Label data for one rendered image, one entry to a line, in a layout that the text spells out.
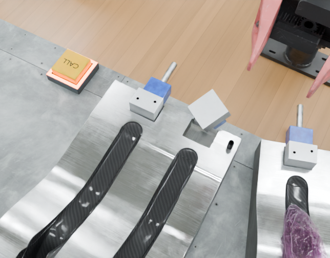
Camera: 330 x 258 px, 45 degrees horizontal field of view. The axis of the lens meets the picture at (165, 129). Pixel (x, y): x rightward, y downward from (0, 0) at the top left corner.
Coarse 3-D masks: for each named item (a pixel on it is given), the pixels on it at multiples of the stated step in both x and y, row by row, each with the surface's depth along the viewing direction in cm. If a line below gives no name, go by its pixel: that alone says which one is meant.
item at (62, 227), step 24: (120, 144) 70; (96, 168) 68; (120, 168) 68; (168, 168) 68; (192, 168) 68; (96, 192) 67; (168, 192) 67; (72, 216) 62; (144, 216) 64; (168, 216) 64; (48, 240) 59; (144, 240) 62
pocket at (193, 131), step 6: (192, 120) 73; (192, 126) 75; (198, 126) 74; (186, 132) 73; (192, 132) 74; (198, 132) 74; (204, 132) 74; (210, 132) 73; (216, 132) 73; (192, 138) 73; (198, 138) 73; (204, 138) 73; (210, 138) 73; (204, 144) 73; (210, 144) 73
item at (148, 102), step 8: (176, 64) 77; (168, 72) 76; (152, 80) 74; (160, 80) 74; (144, 88) 73; (152, 88) 73; (160, 88) 74; (168, 88) 74; (136, 96) 71; (144, 96) 71; (152, 96) 71; (160, 96) 73; (168, 96) 75; (136, 104) 70; (144, 104) 70; (152, 104) 70; (160, 104) 71; (136, 112) 72; (144, 112) 71; (152, 112) 70; (160, 112) 73; (152, 120) 72
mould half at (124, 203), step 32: (128, 96) 74; (96, 128) 71; (160, 128) 71; (64, 160) 69; (96, 160) 69; (128, 160) 69; (160, 160) 69; (224, 160) 69; (32, 192) 64; (64, 192) 65; (128, 192) 66; (192, 192) 66; (0, 224) 58; (32, 224) 59; (96, 224) 62; (128, 224) 63; (192, 224) 64; (0, 256) 56; (64, 256) 56; (96, 256) 57; (160, 256) 60
